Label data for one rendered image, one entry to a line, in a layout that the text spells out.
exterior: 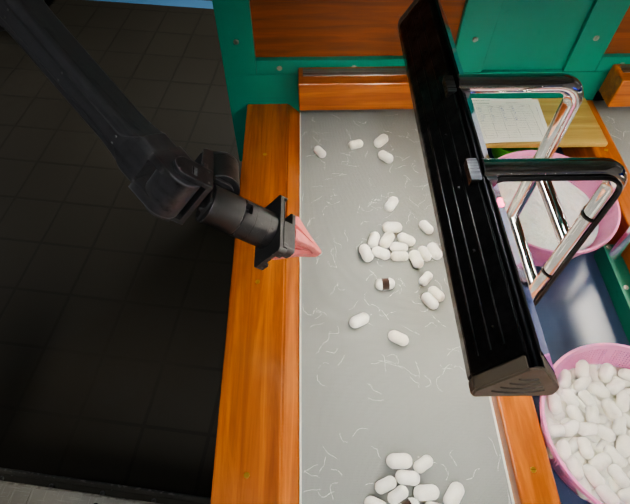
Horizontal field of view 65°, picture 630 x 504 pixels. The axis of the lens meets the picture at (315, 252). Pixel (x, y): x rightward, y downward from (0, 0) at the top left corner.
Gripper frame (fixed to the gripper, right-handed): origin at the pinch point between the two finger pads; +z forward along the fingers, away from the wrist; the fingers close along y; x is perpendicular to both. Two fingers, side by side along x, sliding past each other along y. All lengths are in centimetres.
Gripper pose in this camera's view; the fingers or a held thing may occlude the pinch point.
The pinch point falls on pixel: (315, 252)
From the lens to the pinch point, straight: 78.5
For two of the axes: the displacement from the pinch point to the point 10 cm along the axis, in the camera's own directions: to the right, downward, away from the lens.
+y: -0.2, -8.3, 5.6
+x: -6.4, 4.4, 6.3
